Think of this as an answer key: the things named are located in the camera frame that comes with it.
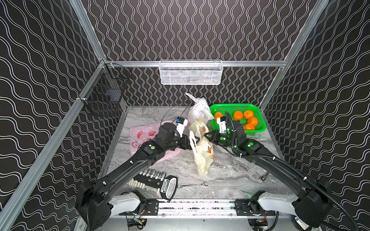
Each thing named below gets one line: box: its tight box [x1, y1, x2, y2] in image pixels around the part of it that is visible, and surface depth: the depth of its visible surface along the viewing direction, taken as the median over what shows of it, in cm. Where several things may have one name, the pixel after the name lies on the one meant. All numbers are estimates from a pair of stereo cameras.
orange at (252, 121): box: [247, 116, 259, 127], surface depth 106 cm
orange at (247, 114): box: [243, 110, 254, 120], surface depth 111 cm
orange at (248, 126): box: [243, 123, 255, 130], surface depth 102 cm
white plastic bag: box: [185, 92, 215, 125], surface depth 100 cm
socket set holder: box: [127, 168, 179, 201], surface depth 83 cm
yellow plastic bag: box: [188, 118, 214, 177], surface depth 72 cm
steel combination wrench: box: [177, 181, 209, 189], surface depth 83 cm
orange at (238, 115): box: [233, 110, 244, 121], surface depth 112 cm
